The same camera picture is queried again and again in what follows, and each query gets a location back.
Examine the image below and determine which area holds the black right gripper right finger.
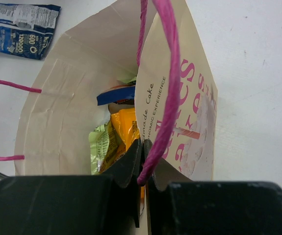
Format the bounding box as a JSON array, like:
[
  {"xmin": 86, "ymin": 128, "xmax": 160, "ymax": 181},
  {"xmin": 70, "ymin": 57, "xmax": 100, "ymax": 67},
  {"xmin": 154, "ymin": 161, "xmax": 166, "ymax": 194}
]
[{"xmin": 143, "ymin": 139, "xmax": 282, "ymax": 235}]

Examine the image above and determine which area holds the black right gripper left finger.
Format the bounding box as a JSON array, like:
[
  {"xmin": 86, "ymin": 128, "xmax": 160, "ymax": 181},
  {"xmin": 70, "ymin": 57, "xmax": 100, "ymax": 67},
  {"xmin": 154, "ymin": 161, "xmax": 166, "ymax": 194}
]
[{"xmin": 0, "ymin": 140, "xmax": 143, "ymax": 235}]

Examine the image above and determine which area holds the green candy packet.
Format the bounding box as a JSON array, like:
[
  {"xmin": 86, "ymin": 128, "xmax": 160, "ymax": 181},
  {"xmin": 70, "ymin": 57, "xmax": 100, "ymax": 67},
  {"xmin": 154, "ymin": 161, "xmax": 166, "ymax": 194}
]
[
  {"xmin": 88, "ymin": 121, "xmax": 116, "ymax": 175},
  {"xmin": 117, "ymin": 76, "xmax": 137, "ymax": 85}
]

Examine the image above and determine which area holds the orange mango gummy bag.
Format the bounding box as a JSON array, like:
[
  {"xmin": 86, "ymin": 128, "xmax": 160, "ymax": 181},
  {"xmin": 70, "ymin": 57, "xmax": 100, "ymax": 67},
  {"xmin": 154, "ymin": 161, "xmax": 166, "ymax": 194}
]
[{"xmin": 99, "ymin": 107, "xmax": 141, "ymax": 174}]

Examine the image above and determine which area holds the small blue snack packet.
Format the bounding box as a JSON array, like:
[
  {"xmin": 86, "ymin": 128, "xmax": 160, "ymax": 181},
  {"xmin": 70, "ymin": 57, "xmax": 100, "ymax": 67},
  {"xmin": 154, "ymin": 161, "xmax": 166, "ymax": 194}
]
[{"xmin": 97, "ymin": 85, "xmax": 135, "ymax": 106}]

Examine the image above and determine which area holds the cream pink paper cake bag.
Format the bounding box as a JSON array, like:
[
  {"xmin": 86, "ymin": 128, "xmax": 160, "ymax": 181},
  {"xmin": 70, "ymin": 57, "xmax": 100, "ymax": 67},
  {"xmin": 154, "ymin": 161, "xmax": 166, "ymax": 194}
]
[{"xmin": 0, "ymin": 0, "xmax": 219, "ymax": 235}]

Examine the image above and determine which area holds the green candy packet back side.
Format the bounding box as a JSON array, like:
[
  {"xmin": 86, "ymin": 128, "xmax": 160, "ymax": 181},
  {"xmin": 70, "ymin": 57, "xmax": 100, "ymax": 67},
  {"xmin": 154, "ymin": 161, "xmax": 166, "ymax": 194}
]
[{"xmin": 117, "ymin": 76, "xmax": 137, "ymax": 85}]

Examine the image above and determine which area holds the large blue chips bag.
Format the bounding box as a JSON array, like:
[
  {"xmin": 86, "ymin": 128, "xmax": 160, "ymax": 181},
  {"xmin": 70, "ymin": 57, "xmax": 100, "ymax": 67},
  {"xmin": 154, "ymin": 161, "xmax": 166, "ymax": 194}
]
[{"xmin": 0, "ymin": 3, "xmax": 61, "ymax": 60}]

